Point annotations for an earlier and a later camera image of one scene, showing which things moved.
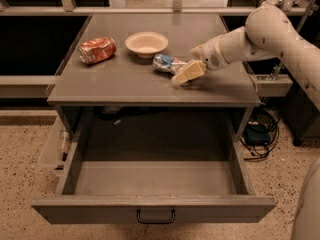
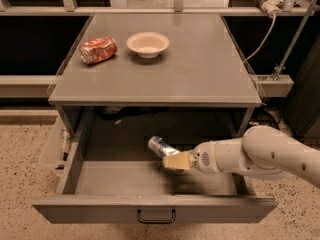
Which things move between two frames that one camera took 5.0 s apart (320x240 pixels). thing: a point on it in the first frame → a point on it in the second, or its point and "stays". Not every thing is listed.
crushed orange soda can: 93,51 stays
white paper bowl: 146,44 stays
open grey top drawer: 152,180 stays
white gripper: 209,56 → 203,156
